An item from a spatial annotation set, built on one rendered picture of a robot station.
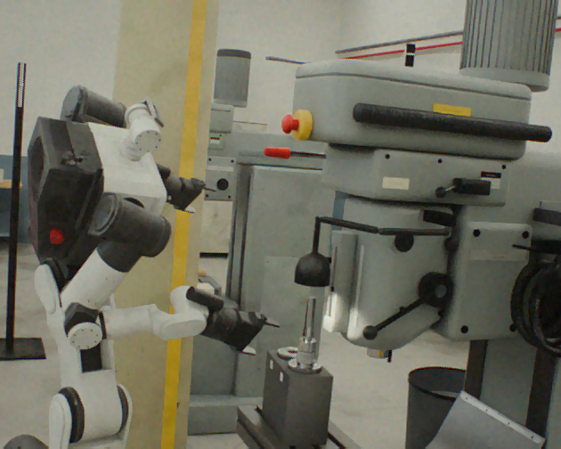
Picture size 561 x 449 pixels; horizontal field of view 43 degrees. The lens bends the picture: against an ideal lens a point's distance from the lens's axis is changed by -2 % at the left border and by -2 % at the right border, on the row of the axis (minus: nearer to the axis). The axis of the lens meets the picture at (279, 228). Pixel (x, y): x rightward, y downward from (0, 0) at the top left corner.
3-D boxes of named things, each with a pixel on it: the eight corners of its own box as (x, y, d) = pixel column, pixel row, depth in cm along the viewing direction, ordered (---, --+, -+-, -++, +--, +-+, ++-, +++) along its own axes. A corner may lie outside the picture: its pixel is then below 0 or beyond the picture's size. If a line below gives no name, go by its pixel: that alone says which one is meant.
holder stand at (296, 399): (281, 446, 181) (288, 371, 179) (261, 412, 202) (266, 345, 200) (327, 444, 185) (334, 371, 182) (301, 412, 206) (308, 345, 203)
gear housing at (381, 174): (371, 200, 137) (377, 147, 136) (318, 187, 159) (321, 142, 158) (510, 208, 150) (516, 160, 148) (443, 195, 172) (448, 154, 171)
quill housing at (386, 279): (365, 358, 144) (382, 200, 140) (321, 330, 163) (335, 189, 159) (443, 355, 151) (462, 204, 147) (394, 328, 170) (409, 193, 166)
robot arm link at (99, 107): (60, 140, 181) (91, 103, 175) (53, 116, 186) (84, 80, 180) (96, 154, 189) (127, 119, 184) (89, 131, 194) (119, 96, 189)
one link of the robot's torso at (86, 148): (18, 291, 163) (60, 171, 145) (3, 196, 185) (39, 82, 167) (137, 298, 180) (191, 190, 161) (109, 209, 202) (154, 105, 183)
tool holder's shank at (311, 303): (315, 340, 185) (320, 298, 183) (304, 341, 183) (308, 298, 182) (311, 337, 188) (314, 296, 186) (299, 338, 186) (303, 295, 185)
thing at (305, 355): (317, 366, 185) (319, 345, 184) (300, 366, 183) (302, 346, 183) (310, 360, 189) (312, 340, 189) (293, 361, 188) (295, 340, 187)
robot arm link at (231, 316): (239, 362, 187) (204, 350, 179) (229, 336, 194) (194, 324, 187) (269, 328, 183) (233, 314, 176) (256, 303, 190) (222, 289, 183)
